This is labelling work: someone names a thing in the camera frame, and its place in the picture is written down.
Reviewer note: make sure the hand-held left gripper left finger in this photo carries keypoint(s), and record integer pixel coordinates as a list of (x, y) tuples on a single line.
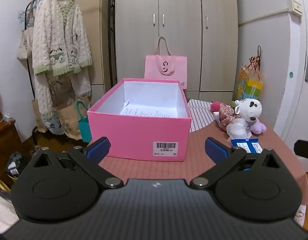
[(99, 150)]

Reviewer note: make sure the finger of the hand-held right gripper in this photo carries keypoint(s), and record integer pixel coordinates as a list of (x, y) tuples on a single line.
[(305, 150)]

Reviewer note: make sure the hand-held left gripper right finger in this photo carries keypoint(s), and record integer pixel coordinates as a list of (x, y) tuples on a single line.
[(215, 150)]

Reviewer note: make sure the pink shoe box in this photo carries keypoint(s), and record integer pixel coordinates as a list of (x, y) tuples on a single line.
[(134, 135)]

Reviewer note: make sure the teal small bag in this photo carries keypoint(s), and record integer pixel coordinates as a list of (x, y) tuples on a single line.
[(84, 130)]

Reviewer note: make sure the white cotton pads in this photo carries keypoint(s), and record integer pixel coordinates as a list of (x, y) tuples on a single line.
[(236, 130)]

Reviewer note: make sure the blue tissue packet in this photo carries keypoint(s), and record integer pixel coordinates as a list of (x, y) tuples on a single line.
[(246, 145)]

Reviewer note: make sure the striped bed sheet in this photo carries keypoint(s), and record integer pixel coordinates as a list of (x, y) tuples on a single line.
[(201, 115)]

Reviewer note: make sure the floral rag doll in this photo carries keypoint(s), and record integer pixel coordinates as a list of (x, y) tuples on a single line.
[(226, 112)]

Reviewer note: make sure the brown paper bag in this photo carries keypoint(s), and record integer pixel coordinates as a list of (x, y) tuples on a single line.
[(69, 122)]

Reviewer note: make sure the red fluffy ball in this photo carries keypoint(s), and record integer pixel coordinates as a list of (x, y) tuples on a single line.
[(215, 106)]

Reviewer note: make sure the printed fabric bag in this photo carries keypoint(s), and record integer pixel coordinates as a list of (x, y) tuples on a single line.
[(52, 125)]

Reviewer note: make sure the white panda plush toy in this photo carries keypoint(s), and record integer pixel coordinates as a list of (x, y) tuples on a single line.
[(249, 108)]

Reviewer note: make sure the printed paper sheet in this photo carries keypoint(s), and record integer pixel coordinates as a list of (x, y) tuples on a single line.
[(149, 111)]

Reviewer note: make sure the cream fleece garment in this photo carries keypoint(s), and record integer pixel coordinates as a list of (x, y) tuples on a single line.
[(76, 85)]

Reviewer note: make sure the white door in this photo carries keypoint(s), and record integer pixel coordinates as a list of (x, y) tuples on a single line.
[(297, 80)]

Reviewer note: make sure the colourful gift bag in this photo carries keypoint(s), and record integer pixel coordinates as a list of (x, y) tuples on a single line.
[(251, 87)]

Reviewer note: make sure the dark cloth bundle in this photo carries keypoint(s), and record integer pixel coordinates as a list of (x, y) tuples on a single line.
[(17, 161)]

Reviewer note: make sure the pink paper bag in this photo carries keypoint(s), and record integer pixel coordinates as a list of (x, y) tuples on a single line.
[(154, 67)]

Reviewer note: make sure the white cloth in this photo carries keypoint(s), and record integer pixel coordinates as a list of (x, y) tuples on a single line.
[(2, 210)]

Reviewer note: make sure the cream knitted cardigan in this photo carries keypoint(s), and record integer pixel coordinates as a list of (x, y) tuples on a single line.
[(61, 35)]

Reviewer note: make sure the beige tote bag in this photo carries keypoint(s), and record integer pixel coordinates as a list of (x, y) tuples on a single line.
[(25, 45)]

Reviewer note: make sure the grey wardrobe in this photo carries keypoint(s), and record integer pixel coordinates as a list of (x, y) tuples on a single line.
[(181, 17)]

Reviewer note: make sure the white light switch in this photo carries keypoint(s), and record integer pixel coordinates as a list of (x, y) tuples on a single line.
[(295, 6)]

